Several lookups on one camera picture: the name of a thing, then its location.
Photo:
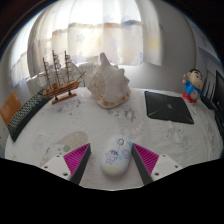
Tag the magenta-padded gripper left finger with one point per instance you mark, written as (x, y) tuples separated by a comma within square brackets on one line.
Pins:
[(78, 158)]

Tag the white printed tablecloth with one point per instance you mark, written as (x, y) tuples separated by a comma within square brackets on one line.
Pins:
[(100, 123)]

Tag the white star-print curtain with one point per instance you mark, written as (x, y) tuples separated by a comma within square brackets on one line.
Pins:
[(100, 33)]

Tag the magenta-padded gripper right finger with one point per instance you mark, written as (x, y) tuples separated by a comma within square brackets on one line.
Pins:
[(145, 158)]

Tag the cartoon boy figurine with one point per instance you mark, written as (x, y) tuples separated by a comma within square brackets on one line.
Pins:
[(192, 88)]

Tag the white cartoon-print computer mouse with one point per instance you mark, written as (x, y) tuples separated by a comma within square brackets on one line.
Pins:
[(116, 156)]

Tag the black mouse pad green lines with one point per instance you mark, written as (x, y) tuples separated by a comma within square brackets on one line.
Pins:
[(168, 107)]

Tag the large white conch shell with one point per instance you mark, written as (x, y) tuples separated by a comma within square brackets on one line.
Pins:
[(108, 85)]

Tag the orange wooden chair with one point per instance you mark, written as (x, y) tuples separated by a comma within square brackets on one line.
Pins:
[(10, 108)]

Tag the wooden model sailing ship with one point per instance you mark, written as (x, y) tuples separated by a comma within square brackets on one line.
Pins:
[(61, 88)]

